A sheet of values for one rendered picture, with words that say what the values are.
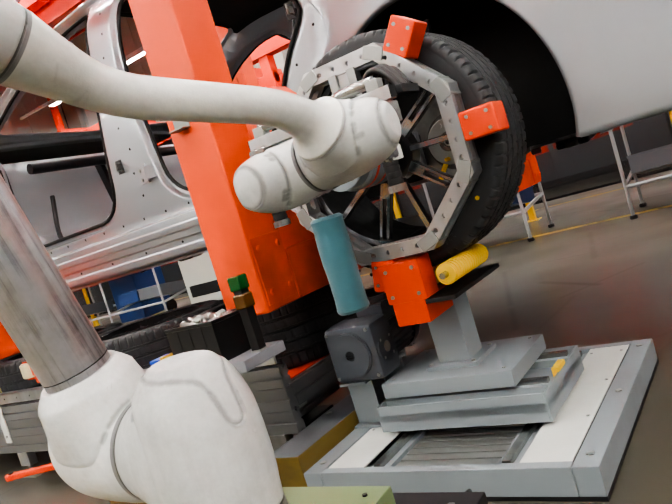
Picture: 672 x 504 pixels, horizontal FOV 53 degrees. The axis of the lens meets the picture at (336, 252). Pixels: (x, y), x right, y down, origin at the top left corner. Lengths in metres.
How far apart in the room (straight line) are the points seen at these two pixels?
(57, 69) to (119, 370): 0.42
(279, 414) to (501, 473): 0.79
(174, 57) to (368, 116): 1.09
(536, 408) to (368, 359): 0.50
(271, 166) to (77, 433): 0.48
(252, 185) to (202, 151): 0.90
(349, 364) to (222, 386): 1.17
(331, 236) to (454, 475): 0.65
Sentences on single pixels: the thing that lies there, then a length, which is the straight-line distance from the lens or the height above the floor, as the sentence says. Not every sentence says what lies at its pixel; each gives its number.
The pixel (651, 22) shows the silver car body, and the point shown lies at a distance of 1.98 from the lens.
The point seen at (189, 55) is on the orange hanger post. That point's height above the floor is 1.28.
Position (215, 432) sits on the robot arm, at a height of 0.54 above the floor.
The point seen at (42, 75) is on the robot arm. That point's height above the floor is 1.02.
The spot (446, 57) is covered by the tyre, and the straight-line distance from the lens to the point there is 1.75.
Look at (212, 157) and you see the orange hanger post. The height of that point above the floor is 0.99.
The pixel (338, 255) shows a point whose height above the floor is 0.64.
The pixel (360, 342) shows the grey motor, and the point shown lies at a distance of 1.98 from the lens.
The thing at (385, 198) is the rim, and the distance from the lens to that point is 1.87.
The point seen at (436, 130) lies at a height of 0.89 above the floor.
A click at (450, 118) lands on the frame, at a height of 0.88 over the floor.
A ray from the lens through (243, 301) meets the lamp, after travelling 1.77.
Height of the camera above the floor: 0.76
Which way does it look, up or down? 4 degrees down
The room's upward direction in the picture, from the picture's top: 17 degrees counter-clockwise
